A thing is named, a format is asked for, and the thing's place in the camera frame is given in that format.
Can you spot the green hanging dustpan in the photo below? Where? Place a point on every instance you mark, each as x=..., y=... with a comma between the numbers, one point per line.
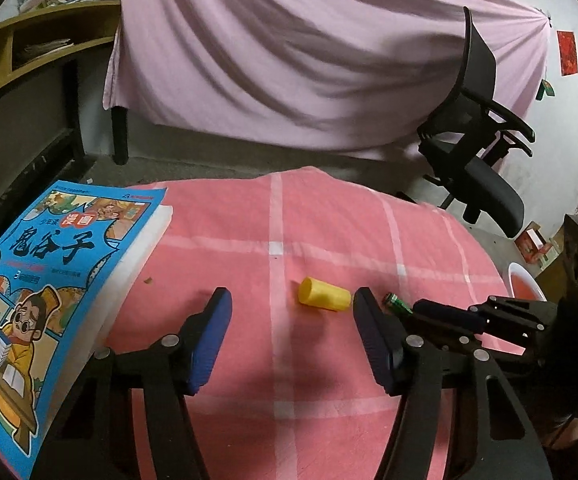
x=545, y=89

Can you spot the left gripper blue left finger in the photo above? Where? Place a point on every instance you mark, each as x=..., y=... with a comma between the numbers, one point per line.
x=93, y=434

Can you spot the red wall paper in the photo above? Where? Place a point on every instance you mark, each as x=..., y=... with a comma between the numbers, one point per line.
x=567, y=52

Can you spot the yellow plastic cap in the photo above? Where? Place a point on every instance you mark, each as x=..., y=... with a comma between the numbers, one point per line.
x=318, y=294

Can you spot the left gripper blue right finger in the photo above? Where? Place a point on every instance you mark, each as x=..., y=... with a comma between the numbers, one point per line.
x=491, y=436

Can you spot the red white-rimmed trash bin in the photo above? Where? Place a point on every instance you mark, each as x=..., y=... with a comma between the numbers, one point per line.
x=521, y=285

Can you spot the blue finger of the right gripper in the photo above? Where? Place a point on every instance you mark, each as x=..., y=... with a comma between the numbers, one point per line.
x=453, y=326
x=529, y=314

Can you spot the wooden low shelf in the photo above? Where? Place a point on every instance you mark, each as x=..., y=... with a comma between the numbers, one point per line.
x=37, y=39

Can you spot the pink checked tablecloth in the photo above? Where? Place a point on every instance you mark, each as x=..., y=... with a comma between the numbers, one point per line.
x=291, y=395

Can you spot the blue comic book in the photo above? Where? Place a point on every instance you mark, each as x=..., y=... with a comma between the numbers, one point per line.
x=66, y=265

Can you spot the black office chair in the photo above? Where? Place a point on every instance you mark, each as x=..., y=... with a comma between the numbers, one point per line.
x=466, y=135

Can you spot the pink hanging sheet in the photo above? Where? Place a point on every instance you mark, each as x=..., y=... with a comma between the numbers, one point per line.
x=345, y=76

